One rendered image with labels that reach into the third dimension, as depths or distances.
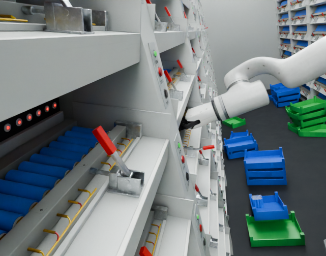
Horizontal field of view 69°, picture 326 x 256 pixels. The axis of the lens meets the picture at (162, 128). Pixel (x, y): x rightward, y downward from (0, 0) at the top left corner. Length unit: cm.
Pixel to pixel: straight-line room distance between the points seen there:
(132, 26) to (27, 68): 26
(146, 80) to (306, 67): 47
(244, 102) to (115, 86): 45
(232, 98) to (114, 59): 53
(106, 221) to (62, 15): 21
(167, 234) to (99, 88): 31
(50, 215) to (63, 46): 16
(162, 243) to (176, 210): 8
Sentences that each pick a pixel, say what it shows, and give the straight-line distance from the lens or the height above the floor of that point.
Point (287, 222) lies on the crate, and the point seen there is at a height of 0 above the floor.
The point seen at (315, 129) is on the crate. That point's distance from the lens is 306.
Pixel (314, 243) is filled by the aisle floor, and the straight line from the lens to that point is 176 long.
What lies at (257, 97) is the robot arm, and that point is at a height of 106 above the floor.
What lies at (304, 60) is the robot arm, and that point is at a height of 114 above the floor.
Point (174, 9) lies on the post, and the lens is 111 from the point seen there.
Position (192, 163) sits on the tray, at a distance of 72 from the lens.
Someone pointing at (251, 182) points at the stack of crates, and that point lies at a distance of 217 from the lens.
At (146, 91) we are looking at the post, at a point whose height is 121.
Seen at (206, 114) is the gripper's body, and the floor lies 104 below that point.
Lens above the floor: 128
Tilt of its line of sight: 19 degrees down
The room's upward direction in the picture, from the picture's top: 16 degrees counter-clockwise
